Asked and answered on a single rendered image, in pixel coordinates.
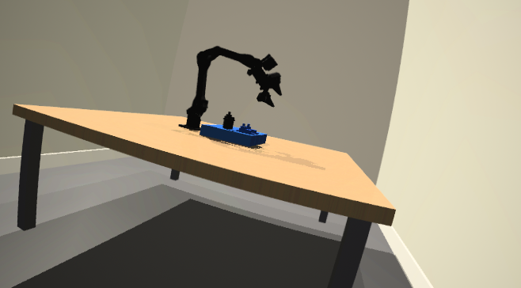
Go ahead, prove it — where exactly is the blue flat deck plate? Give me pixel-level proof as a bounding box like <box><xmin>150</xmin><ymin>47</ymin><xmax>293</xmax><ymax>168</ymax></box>
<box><xmin>200</xmin><ymin>123</ymin><xmax>267</xmax><ymax>146</ymax></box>

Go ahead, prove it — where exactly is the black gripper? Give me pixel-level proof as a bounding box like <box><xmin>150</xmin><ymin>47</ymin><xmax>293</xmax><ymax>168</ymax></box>
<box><xmin>256</xmin><ymin>72</ymin><xmax>282</xmax><ymax>107</ymax></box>

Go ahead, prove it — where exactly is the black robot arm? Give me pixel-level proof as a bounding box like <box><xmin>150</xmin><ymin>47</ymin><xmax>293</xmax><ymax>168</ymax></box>
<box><xmin>185</xmin><ymin>46</ymin><xmax>278</xmax><ymax>128</ymax></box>

